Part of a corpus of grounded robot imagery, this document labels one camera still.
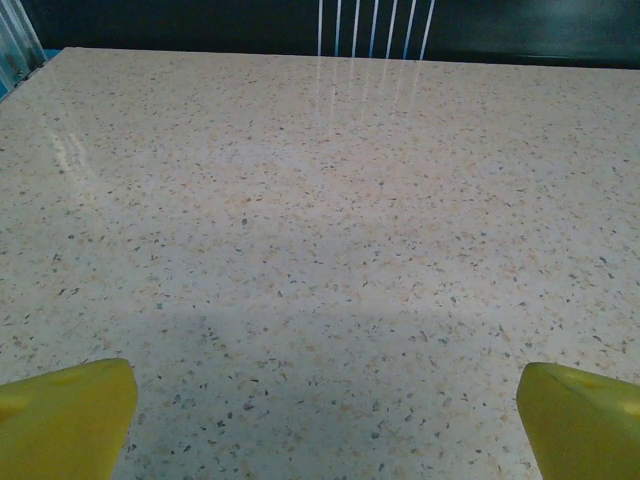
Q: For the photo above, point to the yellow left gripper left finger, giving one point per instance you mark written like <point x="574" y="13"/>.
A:
<point x="60" y="425"/>

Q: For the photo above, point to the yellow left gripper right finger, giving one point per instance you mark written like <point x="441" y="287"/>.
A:
<point x="585" y="430"/>

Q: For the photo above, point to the aluminium frame post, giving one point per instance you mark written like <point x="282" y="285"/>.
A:
<point x="15" y="35"/>

